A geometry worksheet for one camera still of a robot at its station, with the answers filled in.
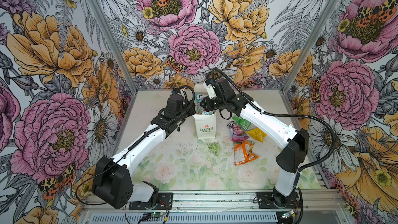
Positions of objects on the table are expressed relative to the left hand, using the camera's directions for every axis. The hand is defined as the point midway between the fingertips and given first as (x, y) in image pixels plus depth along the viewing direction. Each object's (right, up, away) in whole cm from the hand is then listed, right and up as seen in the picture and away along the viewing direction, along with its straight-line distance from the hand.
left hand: (195, 109), depth 82 cm
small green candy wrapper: (+11, -22, +6) cm, 25 cm away
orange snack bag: (+25, -24, +3) cm, 35 cm away
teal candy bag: (+2, +1, -2) cm, 3 cm away
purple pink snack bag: (+24, -15, +10) cm, 30 cm away
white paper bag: (+5, -9, +1) cm, 10 cm away
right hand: (+4, +1, -2) cm, 5 cm away
